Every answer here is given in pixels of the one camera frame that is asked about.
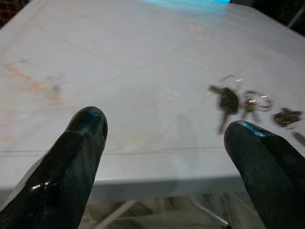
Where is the grey metal table leg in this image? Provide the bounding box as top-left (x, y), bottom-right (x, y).
top-left (195, 204), bottom-right (232, 227)

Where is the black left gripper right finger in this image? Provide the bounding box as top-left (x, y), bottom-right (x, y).
top-left (224, 120), bottom-right (305, 229)

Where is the small dark key cluster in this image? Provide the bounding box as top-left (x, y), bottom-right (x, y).
top-left (274, 107), bottom-right (303, 129)

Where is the white plastic table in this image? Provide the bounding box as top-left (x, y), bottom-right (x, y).
top-left (0, 0), bottom-right (305, 208)

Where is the silver key bunch with rings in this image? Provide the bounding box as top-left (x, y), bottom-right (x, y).
top-left (208, 74), bottom-right (275, 134)

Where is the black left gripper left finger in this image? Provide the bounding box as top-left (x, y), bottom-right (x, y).
top-left (0, 106), bottom-right (109, 229)

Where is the white table leg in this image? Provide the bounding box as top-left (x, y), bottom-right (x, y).
top-left (94, 199), bottom-right (139, 229)

